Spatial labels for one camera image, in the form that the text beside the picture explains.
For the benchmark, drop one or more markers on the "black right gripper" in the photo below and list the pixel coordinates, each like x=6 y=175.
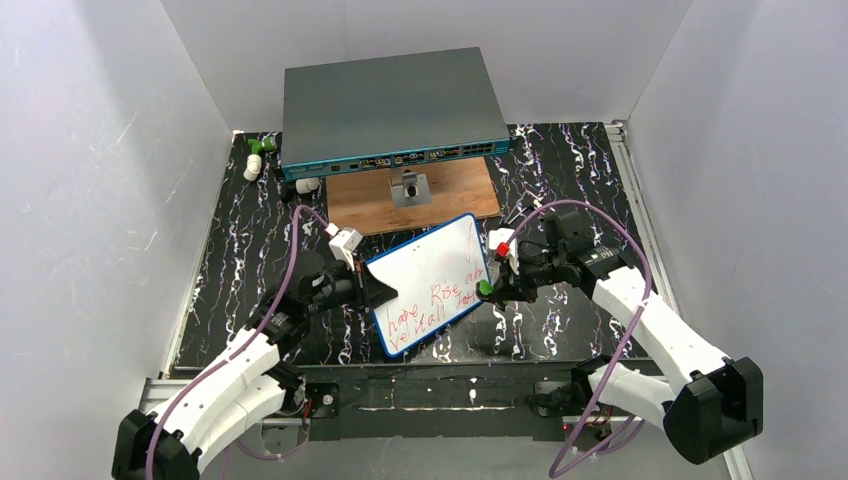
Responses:
x=511 y=277

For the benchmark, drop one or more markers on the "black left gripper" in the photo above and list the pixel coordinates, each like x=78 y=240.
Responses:
x=361 y=284

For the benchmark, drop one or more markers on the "green bone-shaped whiteboard eraser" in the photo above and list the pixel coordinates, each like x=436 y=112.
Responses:
x=484 y=290

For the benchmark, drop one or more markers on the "blue-framed small whiteboard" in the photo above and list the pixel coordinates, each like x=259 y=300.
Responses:
x=435 y=276

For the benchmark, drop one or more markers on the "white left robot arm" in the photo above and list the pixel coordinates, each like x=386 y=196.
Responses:
x=248 y=381

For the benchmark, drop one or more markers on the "white pipe elbow fitting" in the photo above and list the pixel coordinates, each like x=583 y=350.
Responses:
x=253 y=167

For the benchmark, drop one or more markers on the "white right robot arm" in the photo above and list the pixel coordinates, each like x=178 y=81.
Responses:
x=706 y=403

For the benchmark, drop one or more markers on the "brown wooden board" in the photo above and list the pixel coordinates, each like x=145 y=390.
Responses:
x=363 y=200

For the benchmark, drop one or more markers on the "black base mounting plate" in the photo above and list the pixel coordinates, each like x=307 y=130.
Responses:
x=477 y=399

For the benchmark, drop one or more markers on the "white and black pipe fitting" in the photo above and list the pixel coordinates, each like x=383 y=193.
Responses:
x=292 y=188

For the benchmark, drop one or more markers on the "green and white pipe fitting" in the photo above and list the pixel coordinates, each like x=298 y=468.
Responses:
x=261 y=145

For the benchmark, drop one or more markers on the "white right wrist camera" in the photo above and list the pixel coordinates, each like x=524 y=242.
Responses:
x=502 y=243

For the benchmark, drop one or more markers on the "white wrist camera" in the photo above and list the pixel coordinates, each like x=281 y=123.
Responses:
x=343 y=243
x=502 y=243

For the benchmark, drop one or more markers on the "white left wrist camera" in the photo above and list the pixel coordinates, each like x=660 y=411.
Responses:
x=343 y=243

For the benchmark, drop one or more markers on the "metal bracket with black knob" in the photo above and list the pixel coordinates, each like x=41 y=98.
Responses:
x=409 y=188

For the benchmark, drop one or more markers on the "right aluminium side rail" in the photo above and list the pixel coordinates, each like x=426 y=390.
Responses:
x=617 y=134

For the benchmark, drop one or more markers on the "grey network switch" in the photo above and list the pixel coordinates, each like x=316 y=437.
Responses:
x=387 y=112

